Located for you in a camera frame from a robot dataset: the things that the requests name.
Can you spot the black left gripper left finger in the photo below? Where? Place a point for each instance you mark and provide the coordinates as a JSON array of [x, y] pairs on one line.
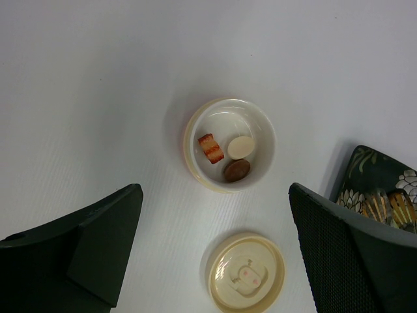
[[75, 263]]

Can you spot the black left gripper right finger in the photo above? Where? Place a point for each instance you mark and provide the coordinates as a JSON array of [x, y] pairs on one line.
[[353, 263]]

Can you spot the cream round lunch box lid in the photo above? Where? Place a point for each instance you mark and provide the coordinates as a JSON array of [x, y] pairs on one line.
[[245, 273]]

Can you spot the brown oval food piece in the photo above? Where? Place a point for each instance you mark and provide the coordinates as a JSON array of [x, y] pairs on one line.
[[236, 170]]

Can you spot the white oval food piece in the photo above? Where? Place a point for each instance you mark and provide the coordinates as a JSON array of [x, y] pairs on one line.
[[240, 147]]

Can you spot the striped bacon food piece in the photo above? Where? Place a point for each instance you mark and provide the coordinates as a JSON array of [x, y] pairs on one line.
[[211, 148]]

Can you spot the yellow round biscuit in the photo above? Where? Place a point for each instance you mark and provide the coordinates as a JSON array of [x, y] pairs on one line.
[[403, 209]]

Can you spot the cream round lunch bowl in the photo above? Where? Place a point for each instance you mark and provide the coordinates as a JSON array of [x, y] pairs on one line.
[[227, 119]]

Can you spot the black floral rectangular plate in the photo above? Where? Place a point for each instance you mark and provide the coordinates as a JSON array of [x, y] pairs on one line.
[[367, 181]]

